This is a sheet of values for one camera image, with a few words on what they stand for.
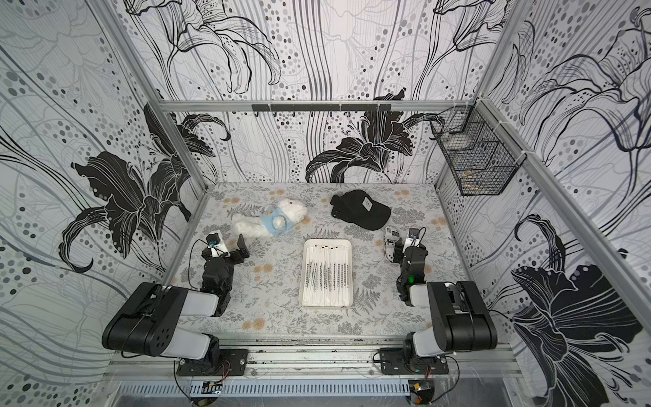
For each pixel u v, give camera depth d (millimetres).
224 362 723
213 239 733
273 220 939
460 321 436
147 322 446
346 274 901
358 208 1045
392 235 981
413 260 683
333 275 900
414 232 767
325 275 900
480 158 878
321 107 902
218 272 671
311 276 897
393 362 721
